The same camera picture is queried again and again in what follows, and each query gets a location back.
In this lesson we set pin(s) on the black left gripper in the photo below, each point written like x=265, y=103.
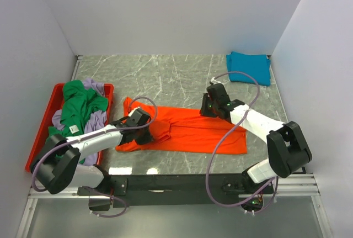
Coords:
x=148, y=138

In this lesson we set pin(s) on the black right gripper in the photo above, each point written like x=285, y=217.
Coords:
x=203, y=111

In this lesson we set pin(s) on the orange t shirt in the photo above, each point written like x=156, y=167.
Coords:
x=178, y=129

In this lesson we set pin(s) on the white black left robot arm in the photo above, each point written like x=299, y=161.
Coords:
x=54, y=166

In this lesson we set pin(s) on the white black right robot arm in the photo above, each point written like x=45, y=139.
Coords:
x=286, y=145

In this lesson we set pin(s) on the lavender t shirt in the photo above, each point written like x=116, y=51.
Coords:
x=95, y=119

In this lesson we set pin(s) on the folded blue t shirt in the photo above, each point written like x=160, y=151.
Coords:
x=256, y=66

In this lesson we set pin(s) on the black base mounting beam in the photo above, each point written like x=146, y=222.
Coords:
x=183, y=189

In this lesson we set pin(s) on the green t shirt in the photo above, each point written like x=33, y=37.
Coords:
x=77, y=105

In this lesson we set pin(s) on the red plastic bin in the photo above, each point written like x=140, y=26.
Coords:
x=55, y=103

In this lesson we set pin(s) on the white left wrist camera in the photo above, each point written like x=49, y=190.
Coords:
x=133, y=111

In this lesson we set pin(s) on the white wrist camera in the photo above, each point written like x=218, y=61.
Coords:
x=133, y=111
x=214, y=81

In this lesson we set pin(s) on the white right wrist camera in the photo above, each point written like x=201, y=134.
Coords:
x=214, y=81

